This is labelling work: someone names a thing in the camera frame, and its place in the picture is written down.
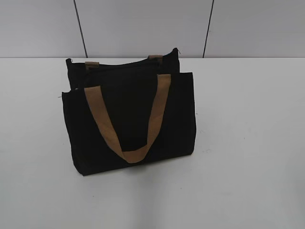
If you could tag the black tote bag tan handles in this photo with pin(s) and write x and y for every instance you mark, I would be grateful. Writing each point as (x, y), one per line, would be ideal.
(128, 114)

